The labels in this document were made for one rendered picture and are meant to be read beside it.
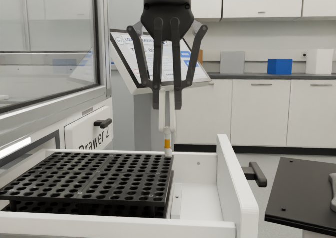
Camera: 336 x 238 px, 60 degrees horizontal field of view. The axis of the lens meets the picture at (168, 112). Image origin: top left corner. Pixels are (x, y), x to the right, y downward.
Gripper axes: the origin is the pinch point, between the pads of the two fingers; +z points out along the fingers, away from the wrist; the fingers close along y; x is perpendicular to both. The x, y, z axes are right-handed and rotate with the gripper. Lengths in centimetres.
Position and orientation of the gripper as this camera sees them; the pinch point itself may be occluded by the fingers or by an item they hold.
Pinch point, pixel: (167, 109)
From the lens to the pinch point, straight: 48.7
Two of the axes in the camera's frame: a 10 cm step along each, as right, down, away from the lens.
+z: 0.0, 9.8, 1.8
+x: -0.9, 1.8, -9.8
